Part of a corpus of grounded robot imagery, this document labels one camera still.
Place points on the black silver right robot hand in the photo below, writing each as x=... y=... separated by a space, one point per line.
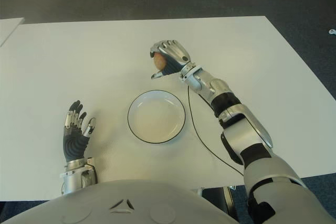
x=177 y=52

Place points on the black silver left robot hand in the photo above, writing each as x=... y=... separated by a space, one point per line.
x=74 y=145

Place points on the red yellow apple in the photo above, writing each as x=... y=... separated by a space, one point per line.
x=159 y=62

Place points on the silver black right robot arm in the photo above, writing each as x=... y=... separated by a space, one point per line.
x=246 y=132

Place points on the white plate with black rim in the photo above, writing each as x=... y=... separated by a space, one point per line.
x=157 y=117

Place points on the grey robot torso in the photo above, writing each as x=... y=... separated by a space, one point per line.
x=118 y=203

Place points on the white side table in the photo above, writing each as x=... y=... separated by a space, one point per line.
x=8 y=30

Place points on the black table leg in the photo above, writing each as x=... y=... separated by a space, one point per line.
x=215 y=197

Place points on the small white floor object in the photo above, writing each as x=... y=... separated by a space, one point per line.
x=332 y=31

